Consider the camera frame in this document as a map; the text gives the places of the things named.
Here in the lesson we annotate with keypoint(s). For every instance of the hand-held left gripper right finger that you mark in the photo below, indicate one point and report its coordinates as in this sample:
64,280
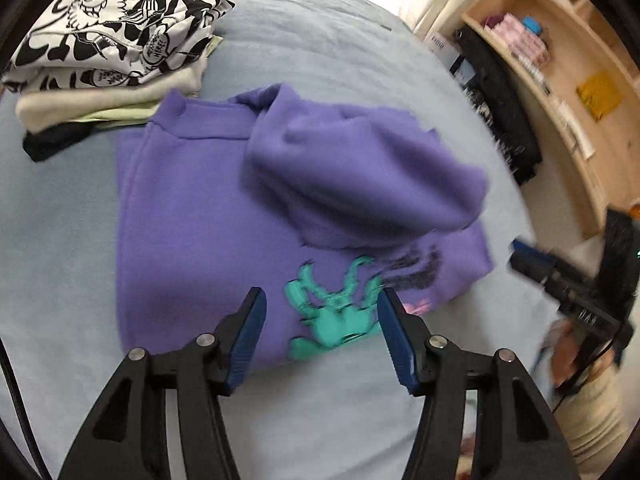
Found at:
399,340

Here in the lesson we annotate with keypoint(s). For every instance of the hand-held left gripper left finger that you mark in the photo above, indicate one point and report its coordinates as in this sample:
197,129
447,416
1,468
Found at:
245,340

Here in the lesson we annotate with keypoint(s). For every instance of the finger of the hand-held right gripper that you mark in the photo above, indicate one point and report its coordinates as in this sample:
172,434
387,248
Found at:
535,251
530,270

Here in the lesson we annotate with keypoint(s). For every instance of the purple printed sweatshirt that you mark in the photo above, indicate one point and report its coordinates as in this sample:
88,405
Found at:
200,210

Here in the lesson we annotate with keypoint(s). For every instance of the person's right forearm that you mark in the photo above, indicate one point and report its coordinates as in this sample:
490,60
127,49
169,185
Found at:
595,425

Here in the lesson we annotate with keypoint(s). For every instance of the white papers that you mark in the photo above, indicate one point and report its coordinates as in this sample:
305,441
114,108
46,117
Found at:
575,130

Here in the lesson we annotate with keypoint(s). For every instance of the black hanging cloth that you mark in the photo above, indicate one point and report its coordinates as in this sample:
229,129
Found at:
505,110

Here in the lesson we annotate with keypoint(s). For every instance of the yellow cloth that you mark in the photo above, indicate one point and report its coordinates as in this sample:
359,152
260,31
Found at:
600,95

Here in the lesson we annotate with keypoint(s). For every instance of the pink drawer boxes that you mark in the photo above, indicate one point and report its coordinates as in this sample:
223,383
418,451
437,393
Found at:
520,42

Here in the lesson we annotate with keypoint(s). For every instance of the wooden shelf unit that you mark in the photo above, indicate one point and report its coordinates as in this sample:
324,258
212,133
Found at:
600,40

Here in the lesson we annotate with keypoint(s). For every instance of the white box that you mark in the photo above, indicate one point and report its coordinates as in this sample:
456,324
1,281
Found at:
445,47

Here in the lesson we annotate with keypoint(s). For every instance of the small blue box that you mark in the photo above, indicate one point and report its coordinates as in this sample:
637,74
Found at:
532,25

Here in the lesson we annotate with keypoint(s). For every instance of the light green folded garment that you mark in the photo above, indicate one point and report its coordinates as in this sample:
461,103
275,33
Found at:
125,112

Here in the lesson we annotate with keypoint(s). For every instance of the black folded garment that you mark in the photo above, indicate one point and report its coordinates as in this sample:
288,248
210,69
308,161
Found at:
55,142

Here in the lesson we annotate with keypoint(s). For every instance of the cream folded garment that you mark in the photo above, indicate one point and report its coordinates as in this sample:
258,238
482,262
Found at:
100,100

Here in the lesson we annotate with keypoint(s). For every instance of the black and white printed garment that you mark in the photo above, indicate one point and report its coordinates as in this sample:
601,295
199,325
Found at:
110,25

